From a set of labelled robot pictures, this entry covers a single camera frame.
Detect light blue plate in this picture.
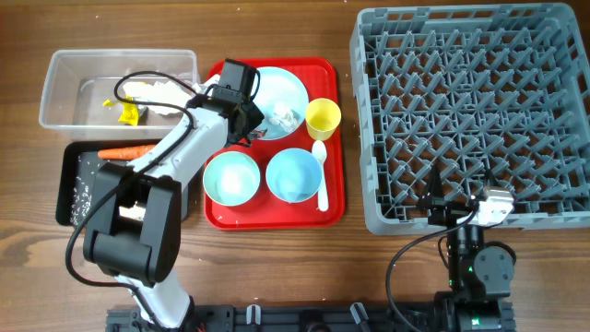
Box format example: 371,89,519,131
254,66,310,141

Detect green bowl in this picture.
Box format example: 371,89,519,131
203,151,261,207

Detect grey dishwasher rack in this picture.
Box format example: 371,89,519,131
349,3,589,235

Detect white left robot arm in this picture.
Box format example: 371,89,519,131
75,101,264,331

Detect black plastic tray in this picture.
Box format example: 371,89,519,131
54,137,192,227

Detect orange carrot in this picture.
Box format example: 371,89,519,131
98,145,155,160

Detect clear plastic bin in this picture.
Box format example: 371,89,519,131
39,49,200,141

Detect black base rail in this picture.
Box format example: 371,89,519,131
104,302,517,332

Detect red snack wrapper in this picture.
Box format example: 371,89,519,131
248,129,267,139

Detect white plastic spoon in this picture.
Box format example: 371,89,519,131
312,140,329,212

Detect yellow plastic cup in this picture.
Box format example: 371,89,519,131
305,98,342,141

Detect red serving tray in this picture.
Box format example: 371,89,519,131
204,57,346,231

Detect yellow snack wrapper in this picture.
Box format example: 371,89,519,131
102,95,140,126

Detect light blue bowl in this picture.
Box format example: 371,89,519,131
265,148,321,204

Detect white rice pile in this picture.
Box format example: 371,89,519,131
55,151,129,226

